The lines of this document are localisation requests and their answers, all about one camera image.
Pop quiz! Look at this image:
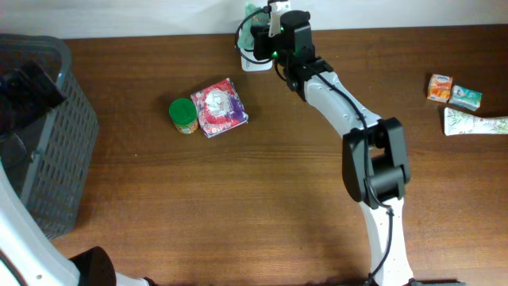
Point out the pink purple tissue pack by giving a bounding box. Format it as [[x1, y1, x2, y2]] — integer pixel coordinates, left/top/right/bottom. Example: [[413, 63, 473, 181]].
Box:
[[190, 78, 248, 138]]

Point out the grey plastic basket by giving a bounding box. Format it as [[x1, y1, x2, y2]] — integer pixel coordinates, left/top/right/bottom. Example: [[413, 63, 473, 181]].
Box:
[[1, 33, 99, 240]]

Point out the teal wet wipes pack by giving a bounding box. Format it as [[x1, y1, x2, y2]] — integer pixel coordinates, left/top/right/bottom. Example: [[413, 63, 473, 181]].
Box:
[[237, 2, 270, 50]]

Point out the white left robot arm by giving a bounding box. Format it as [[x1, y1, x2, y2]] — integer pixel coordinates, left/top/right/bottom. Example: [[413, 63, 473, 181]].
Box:
[[1, 168, 156, 286]]

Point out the green lid jar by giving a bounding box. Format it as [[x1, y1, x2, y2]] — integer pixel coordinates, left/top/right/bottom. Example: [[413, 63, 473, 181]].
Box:
[[169, 98, 198, 134]]

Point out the orange tissue pack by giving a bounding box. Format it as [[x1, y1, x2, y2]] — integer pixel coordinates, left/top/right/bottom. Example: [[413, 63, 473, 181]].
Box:
[[427, 74, 453, 103]]

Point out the white floral cream tube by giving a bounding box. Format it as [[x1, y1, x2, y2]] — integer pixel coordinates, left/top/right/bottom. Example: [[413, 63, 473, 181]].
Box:
[[444, 107, 507, 136]]

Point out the white barcode scanner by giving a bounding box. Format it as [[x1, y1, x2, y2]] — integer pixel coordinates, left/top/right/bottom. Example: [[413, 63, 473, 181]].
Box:
[[240, 48, 273, 72]]

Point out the small teal tissue pack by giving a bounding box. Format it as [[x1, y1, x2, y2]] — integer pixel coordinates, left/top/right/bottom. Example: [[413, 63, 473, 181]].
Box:
[[448, 85, 482, 111]]

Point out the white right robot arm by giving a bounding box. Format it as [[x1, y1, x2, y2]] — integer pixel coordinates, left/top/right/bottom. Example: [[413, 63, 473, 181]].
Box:
[[251, 2, 415, 285]]

